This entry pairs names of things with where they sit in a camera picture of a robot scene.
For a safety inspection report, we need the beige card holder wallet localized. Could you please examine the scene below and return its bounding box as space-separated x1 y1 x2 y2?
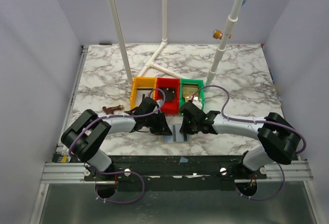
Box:
159 124 191 144

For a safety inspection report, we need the white striped card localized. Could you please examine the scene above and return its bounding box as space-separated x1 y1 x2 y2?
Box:
172 125 189 143

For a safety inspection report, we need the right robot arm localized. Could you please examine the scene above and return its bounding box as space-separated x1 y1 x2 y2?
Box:
179 101 301 173

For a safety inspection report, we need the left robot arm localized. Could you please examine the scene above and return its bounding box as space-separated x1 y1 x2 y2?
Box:
61 97 172 172

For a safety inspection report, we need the white card in yellow bin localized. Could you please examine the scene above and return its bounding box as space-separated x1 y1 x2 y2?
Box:
135 88 152 102

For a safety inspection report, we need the gold cards stack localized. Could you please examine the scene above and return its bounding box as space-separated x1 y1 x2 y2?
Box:
182 83 198 102

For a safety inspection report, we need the black VIP card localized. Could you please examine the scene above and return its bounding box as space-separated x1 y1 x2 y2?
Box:
161 87 177 102

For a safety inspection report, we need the red plastic bin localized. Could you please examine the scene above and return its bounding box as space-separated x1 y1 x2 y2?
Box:
156 78 180 115

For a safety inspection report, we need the green plastic bin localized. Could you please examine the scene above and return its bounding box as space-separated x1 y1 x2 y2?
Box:
179 79 205 110

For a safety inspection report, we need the yellow plastic bin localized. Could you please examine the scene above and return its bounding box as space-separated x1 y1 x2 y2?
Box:
130 77 157 109

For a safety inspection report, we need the brown small tool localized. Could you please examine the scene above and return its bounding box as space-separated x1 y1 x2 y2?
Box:
102 105 124 115

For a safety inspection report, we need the orange knob on pole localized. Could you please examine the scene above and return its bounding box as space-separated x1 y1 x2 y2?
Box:
212 29 225 40

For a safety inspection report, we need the white PVC jointed pole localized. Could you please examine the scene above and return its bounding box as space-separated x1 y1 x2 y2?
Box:
206 0 243 85

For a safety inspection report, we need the white left PVC pole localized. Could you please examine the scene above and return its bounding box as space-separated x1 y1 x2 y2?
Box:
107 0 133 85

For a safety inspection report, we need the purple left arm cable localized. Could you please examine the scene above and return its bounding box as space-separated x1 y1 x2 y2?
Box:
68 88 167 157

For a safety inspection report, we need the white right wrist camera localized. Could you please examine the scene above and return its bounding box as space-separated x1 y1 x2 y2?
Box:
192 100 203 109

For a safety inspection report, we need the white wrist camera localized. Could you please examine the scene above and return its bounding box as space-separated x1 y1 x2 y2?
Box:
192 100 203 109
156 100 164 106

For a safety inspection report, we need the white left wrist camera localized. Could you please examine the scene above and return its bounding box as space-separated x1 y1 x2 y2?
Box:
156 100 164 106

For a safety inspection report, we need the black mounting rail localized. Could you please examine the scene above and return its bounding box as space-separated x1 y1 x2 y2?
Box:
84 155 267 192

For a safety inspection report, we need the white PVC pipe frame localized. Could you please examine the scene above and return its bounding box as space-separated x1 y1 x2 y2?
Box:
137 0 191 80

